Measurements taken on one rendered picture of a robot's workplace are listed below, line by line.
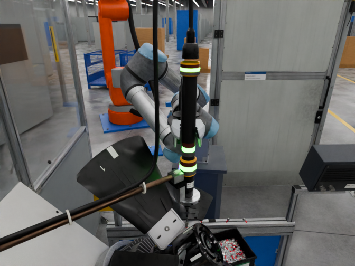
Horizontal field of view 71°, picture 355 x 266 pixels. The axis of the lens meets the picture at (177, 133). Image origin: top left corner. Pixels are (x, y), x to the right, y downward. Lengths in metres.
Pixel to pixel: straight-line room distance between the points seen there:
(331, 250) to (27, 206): 2.35
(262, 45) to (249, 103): 0.55
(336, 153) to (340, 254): 1.52
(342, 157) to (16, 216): 1.14
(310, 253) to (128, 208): 2.05
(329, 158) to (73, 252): 0.98
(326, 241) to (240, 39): 1.92
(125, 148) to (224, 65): 1.86
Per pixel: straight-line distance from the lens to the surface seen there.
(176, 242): 0.69
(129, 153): 0.68
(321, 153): 1.20
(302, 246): 2.56
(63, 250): 0.74
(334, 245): 2.69
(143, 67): 1.07
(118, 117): 4.60
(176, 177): 0.62
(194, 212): 0.83
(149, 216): 0.67
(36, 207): 0.75
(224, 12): 2.40
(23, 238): 0.55
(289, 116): 2.79
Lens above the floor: 1.74
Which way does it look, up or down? 24 degrees down
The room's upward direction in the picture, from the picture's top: straight up
